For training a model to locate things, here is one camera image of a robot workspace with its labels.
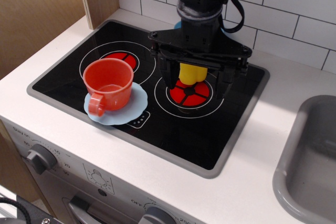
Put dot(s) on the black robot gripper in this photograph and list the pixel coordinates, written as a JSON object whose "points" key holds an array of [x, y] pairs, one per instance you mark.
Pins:
{"points": [[203, 45]]}

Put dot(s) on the orange plastic cup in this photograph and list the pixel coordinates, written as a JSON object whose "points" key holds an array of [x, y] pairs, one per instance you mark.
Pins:
{"points": [[109, 83]]}

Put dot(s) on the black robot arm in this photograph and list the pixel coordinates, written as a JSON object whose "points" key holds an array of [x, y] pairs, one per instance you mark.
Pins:
{"points": [[204, 11]]}

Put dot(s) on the light blue scalloped plate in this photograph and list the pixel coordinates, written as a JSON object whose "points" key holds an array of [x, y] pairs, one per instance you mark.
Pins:
{"points": [[135, 107]]}

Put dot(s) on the yellow toy bell pepper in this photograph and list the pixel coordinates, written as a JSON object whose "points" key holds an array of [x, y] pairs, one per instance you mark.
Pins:
{"points": [[191, 74]]}

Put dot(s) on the blue plastic bowl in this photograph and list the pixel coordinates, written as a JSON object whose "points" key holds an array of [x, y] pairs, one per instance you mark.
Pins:
{"points": [[178, 24]]}

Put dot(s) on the black toy stovetop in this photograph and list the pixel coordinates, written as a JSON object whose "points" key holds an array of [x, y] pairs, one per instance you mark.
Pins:
{"points": [[187, 126]]}

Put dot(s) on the grey right oven knob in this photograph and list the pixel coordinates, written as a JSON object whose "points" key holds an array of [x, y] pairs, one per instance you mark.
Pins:
{"points": [[156, 216]]}

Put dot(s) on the grey oven knob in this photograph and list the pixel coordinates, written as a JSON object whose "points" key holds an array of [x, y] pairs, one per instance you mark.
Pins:
{"points": [[41, 159], [156, 216]]}

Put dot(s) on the grey toy sink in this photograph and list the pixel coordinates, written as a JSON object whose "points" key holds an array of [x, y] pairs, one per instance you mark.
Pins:
{"points": [[304, 180]]}

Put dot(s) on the wooden side panel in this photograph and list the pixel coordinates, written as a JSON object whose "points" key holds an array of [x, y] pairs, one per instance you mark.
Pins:
{"points": [[28, 25]]}

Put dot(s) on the grey left oven knob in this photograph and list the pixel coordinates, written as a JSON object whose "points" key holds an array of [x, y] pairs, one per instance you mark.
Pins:
{"points": [[41, 159]]}

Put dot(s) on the grey oven door handle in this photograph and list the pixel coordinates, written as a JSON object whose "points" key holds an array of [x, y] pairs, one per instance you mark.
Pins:
{"points": [[82, 211]]}

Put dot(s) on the black device with cable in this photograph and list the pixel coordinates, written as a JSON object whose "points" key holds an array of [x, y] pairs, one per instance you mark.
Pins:
{"points": [[18, 210]]}

